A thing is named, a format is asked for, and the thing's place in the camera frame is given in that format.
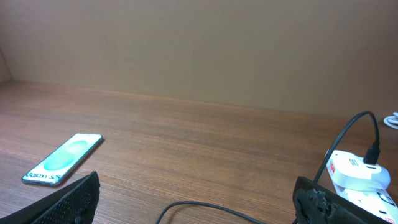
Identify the white power strip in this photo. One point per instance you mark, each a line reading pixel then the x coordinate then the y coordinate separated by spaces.
pixel 378 202

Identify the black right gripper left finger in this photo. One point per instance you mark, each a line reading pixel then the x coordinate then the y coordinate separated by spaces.
pixel 73 204

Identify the white USB charger plug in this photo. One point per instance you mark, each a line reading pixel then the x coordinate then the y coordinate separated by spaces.
pixel 348 171

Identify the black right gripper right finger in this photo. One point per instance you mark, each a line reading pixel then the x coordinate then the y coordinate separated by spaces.
pixel 315 204

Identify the Galaxy smartphone blue screen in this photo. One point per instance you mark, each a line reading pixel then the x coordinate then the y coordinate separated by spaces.
pixel 56 166

